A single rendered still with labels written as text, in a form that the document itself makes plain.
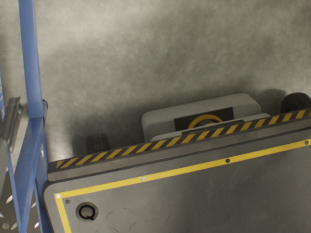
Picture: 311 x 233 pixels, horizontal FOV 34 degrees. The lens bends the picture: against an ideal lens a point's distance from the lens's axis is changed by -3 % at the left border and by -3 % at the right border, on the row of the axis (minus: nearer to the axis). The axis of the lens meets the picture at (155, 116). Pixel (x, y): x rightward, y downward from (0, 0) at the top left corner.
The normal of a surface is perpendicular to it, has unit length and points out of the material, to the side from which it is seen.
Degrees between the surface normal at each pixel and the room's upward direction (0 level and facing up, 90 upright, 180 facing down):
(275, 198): 0
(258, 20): 0
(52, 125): 0
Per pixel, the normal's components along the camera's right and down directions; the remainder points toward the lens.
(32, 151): -0.03, -0.94
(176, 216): 0.14, 0.32
